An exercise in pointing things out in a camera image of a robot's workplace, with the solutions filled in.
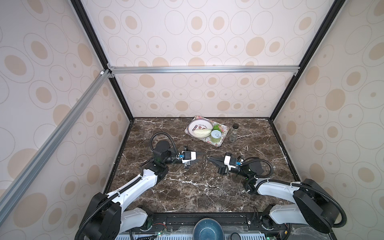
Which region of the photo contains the green tin can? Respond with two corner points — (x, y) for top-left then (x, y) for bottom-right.
(210, 130), (222, 144)

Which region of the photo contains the blue bowl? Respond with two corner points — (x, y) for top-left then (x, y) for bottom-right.
(193, 218), (225, 240)

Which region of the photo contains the diagonal aluminium rail left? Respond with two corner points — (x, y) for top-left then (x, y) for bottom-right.
(1, 69), (112, 225)

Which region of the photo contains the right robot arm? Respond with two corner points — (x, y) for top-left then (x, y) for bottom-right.
(207, 153), (348, 234)

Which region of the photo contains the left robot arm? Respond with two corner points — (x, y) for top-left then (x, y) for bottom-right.
(75, 132), (206, 240)

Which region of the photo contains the green leaf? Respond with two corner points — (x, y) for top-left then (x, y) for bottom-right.
(212, 124), (223, 132)

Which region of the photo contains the white plate with rim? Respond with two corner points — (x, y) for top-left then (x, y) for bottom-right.
(187, 119), (213, 137)

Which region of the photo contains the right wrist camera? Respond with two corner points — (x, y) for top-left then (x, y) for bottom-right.
(224, 153), (237, 170)

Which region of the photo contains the horizontal aluminium rail back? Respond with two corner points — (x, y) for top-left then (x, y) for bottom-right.
(101, 65), (300, 77)

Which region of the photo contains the pale cabbage piece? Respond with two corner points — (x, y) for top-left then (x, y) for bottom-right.
(193, 129), (212, 139)

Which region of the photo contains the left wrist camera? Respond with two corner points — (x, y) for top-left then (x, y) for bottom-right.
(180, 151), (196, 163)

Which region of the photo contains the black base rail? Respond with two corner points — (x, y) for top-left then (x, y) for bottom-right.
(77, 212), (340, 240)

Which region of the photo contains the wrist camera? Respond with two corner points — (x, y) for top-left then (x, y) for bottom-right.
(224, 153), (237, 170)
(180, 151), (196, 163)

